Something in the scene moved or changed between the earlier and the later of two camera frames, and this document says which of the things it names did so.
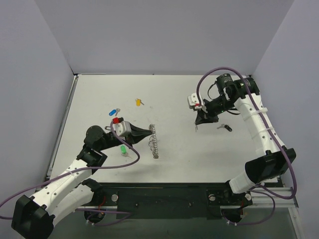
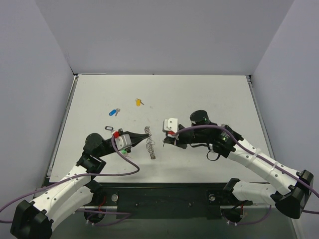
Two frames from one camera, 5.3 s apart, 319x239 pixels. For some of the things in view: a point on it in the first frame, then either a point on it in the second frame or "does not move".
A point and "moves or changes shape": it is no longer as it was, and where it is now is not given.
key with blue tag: x=113 y=111 does not move
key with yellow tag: x=138 y=102 does not move
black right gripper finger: x=202 y=117 to x=169 y=140
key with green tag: x=123 y=151 does not move
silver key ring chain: x=153 y=143 moves or changes shape
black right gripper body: x=207 y=113 to x=178 y=139
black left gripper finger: x=135 y=139 does not move
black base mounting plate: x=166 y=200 does not move
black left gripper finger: x=139 y=131 to x=133 y=137
